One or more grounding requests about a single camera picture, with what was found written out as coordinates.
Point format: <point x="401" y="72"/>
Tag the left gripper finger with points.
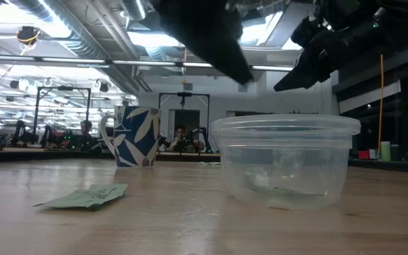
<point x="232" y="65"/>

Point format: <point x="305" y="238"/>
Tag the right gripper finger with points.
<point x="296" y="79"/>

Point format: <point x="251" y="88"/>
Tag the background black robot arm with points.
<point x="46" y="136"/>
<point x="19" y="132"/>

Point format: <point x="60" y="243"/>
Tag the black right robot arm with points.
<point x="384" y="14"/>

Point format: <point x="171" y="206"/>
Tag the clear plastic round container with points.
<point x="285" y="163"/>

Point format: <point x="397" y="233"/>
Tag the person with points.
<point x="181" y="136"/>
<point x="85" y="132"/>

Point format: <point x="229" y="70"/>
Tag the red cup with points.
<point x="363" y="154"/>

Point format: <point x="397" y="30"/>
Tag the small white cup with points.
<point x="373" y="154"/>

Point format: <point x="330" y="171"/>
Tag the light green cup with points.
<point x="385" y="151"/>

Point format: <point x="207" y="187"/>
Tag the black ceiling spotlight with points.
<point x="104" y="87"/>
<point x="14" y="84"/>

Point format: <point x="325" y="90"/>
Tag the dark green cup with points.
<point x="395" y="153"/>

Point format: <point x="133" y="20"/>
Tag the blue white leaf mug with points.
<point x="136" y="141"/>

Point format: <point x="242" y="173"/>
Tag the horizontal LED light bar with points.
<point x="83" y="61"/>

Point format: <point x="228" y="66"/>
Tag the round black ceiling device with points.
<point x="28" y="34"/>

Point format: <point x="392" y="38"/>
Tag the black gantry frame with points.
<point x="62" y="88"/>
<point x="184" y="94"/>

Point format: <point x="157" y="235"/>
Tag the silver ventilation duct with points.
<point x="135" y="8"/>

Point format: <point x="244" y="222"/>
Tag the black aluminium table frame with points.
<point x="30" y="156"/>

